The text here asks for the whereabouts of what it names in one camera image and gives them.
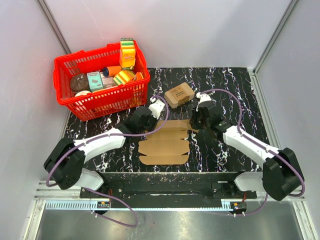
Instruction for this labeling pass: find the kitchen scouring pads pack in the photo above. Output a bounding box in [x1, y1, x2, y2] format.
[164, 82, 195, 109]

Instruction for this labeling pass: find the teal small box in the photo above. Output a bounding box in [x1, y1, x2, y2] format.
[86, 71, 104, 92]

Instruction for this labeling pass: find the pink packaged item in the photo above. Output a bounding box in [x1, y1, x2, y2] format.
[101, 76, 117, 89]

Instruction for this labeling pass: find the white round item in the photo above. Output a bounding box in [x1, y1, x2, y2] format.
[75, 90, 92, 97]

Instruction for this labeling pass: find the orange snack packet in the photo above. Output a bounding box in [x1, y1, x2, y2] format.
[132, 72, 144, 81]

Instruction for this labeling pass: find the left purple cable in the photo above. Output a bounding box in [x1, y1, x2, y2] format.
[45, 94, 170, 228]

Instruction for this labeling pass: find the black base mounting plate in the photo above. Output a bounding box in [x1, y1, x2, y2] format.
[79, 171, 258, 200]

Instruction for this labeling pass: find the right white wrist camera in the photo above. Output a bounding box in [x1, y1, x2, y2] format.
[195, 92, 212, 112]

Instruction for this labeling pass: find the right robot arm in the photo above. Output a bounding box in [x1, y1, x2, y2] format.
[189, 101, 304, 201]

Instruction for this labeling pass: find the red plastic shopping basket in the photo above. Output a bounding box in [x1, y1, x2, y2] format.
[53, 42, 151, 121]

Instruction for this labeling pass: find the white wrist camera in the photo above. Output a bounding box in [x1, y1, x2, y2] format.
[195, 92, 212, 112]
[148, 97, 165, 120]

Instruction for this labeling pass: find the brown cardboard box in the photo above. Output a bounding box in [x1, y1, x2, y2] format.
[138, 119, 199, 166]

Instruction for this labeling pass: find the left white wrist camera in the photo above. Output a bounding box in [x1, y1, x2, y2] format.
[148, 97, 165, 120]

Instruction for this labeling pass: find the yellow green striped sponge pack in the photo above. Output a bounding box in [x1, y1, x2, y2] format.
[113, 70, 135, 86]

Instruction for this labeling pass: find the orange yellow juice carton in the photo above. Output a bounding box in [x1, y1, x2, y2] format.
[119, 38, 136, 70]

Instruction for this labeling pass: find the brown round bread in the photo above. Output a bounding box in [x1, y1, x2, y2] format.
[69, 73, 90, 93]

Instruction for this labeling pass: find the orange cylindrical can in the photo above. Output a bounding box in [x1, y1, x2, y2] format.
[102, 65, 122, 77]

